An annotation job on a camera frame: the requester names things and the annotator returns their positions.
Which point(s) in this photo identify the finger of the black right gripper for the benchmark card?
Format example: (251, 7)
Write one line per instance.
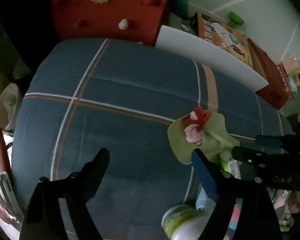
(278, 166)

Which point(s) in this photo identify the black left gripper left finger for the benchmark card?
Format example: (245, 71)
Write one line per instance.
(77, 189)

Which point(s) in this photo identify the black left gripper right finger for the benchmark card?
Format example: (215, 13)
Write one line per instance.
(224, 189)

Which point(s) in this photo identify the light green cloth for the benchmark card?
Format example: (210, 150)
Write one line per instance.
(185, 135)

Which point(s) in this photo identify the light blue face mask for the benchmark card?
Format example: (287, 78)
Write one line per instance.
(204, 203)

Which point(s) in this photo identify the teal plastic container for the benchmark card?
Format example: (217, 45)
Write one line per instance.
(235, 214)

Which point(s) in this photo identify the red cardboard box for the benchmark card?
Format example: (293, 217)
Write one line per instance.
(275, 92)

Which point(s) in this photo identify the red plastic stool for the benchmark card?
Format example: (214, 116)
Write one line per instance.
(0, 159)

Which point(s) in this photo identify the white jar green label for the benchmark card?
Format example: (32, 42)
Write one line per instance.
(183, 222)

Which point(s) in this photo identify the blue plaid cushion cover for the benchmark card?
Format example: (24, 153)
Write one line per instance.
(90, 94)

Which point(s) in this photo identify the orange printed toy box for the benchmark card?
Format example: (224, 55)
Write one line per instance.
(222, 36)

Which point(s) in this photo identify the green dumbbell toy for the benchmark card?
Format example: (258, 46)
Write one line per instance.
(234, 20)

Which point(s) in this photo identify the white foam board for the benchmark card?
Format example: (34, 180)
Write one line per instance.
(199, 50)

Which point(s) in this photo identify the red felt handbag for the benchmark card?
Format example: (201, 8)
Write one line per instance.
(128, 20)

